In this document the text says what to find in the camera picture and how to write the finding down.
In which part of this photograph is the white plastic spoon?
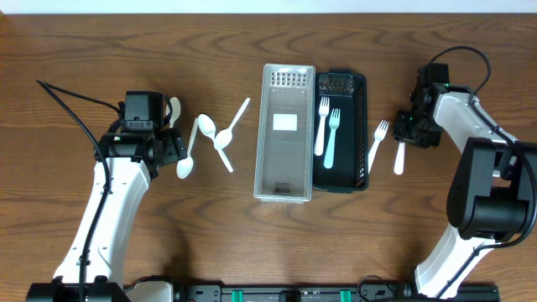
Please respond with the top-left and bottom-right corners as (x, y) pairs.
(166, 97), (181, 128)

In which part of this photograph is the white spoon diagonal top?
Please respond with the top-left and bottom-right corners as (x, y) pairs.
(214, 97), (250, 149)

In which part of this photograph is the white spoon bowl down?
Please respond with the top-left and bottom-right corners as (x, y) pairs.
(176, 118), (198, 179)

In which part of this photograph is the black plastic mesh basket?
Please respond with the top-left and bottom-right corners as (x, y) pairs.
(313, 69), (369, 193)

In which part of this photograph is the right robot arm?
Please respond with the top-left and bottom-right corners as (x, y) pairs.
(394, 86), (536, 299)

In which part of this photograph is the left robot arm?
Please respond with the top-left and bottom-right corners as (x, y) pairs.
(26, 128), (186, 301)

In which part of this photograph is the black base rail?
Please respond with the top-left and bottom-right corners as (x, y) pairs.
(125, 276), (501, 302)

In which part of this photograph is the pinkish white plastic fork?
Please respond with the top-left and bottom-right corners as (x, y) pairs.
(314, 96), (330, 156)

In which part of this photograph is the white spoon crossed under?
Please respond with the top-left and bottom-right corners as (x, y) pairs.
(198, 114), (233, 173)

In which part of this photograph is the white spoon right side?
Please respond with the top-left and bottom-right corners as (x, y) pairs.
(394, 142), (406, 175)

